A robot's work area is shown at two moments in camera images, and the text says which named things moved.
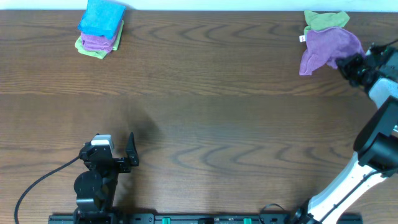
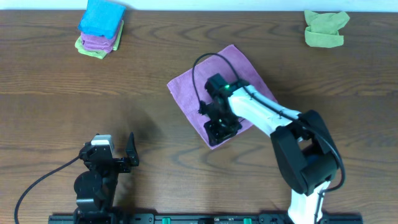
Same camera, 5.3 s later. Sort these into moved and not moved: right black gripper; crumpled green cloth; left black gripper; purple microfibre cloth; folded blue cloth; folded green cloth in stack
Moved: right black gripper; purple microfibre cloth
Not moved: folded green cloth in stack; folded blue cloth; left black gripper; crumpled green cloth
